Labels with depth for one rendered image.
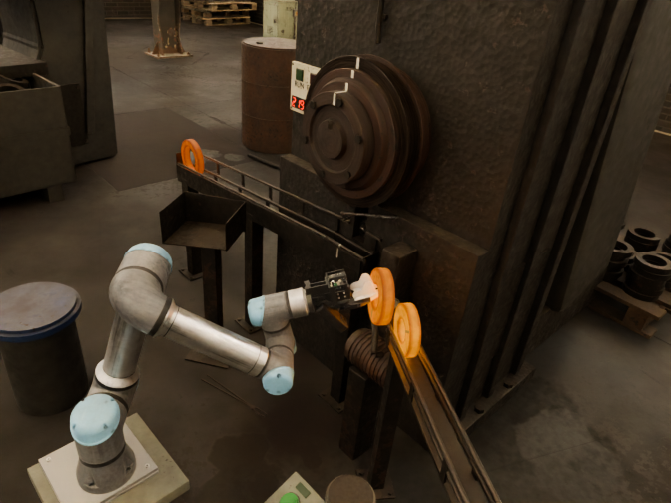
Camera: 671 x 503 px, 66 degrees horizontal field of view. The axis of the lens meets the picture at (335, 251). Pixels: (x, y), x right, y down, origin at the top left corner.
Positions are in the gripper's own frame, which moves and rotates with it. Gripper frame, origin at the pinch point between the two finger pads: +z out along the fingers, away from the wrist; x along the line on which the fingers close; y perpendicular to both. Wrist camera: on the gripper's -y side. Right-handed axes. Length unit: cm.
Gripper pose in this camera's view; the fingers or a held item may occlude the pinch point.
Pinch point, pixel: (381, 290)
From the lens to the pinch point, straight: 139.4
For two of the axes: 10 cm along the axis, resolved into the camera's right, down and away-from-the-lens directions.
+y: -1.7, -8.3, -5.3
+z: 9.8, -2.1, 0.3
